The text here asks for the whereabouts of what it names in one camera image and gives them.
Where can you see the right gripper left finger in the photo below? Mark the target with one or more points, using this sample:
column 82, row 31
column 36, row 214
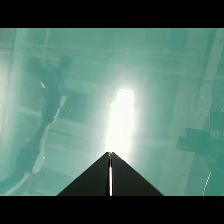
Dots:
column 95, row 181

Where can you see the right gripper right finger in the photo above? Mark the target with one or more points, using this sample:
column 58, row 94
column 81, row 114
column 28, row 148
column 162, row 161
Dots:
column 128, row 181

